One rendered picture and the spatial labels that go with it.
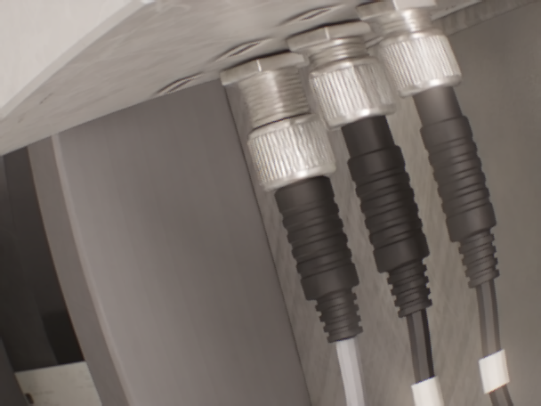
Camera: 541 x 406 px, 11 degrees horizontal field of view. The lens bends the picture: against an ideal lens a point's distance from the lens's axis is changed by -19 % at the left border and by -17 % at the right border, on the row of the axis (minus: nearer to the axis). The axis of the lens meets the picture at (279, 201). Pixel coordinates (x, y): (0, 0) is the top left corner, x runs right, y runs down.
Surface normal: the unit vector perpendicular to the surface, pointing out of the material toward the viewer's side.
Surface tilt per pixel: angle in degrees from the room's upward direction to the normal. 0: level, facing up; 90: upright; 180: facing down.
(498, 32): 90
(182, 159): 44
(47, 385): 27
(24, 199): 51
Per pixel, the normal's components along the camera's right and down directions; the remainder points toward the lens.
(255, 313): 0.39, -0.07
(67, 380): 0.29, -0.42
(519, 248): -0.88, 0.25
